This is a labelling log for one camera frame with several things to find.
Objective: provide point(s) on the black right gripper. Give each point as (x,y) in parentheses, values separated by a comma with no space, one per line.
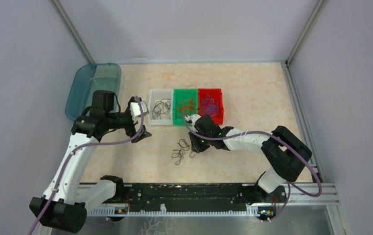
(196,146)

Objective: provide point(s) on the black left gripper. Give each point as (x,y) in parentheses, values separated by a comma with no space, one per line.
(131,130)

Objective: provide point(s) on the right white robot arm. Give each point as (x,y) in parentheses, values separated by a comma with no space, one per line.
(286,154)

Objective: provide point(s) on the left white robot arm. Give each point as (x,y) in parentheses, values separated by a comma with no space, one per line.
(101,124)

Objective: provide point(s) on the white plastic bin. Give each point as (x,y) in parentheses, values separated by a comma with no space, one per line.
(160,107)

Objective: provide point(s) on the red plastic bin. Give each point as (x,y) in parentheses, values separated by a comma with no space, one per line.
(210,102)

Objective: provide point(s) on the green plastic bin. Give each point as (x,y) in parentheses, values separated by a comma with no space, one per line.
(185,101)

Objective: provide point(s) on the teal translucent plastic tray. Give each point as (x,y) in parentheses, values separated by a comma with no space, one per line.
(88,79)

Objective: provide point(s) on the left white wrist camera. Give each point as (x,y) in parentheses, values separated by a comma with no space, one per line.
(138,108)

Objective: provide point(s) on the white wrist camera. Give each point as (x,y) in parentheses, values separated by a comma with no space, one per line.
(191,119)
(138,108)

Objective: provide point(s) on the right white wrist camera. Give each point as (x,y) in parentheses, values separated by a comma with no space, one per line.
(191,119)

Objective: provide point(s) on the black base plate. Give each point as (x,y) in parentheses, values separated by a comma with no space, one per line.
(219,197)

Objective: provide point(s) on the right aluminium side rail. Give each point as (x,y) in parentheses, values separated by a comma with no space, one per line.
(301,117)

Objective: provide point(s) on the left aluminium frame post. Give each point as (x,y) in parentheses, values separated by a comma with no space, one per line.
(69,25)

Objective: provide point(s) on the aluminium frame post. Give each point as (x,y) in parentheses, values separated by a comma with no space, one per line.
(69,25)
(320,4)

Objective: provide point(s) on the right aluminium frame post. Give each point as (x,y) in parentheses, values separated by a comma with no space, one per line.
(320,4)

